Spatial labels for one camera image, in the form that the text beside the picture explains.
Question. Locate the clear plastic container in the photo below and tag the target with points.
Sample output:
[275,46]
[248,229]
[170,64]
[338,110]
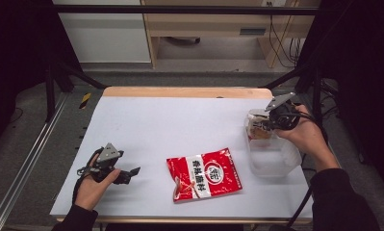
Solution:
[273,157]

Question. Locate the black metal stand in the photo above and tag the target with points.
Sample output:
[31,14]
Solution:
[59,80]
[308,80]

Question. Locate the large red and white packet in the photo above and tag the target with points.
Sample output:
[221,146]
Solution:
[204,174]

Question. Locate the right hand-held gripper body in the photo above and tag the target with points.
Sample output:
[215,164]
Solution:
[284,115]

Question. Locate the black curtain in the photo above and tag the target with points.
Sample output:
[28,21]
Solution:
[363,64]
[16,48]

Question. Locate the black horizontal frame bar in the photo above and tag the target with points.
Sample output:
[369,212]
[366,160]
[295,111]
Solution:
[180,10]

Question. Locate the white cabinet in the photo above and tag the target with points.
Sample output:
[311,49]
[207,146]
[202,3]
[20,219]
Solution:
[106,35]

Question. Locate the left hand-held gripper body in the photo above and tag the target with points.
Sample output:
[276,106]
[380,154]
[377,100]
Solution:
[107,154]

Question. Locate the person's left hand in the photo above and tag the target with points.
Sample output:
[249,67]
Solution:
[91,191]

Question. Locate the wooden desk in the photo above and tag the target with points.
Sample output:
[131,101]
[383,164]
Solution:
[212,22]

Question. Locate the aluminium floor rail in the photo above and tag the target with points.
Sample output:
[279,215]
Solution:
[22,170]

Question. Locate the person's right hand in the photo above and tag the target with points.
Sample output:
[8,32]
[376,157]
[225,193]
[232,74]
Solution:
[308,134]

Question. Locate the yellow and black tape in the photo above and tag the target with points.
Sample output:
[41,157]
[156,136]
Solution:
[85,100]

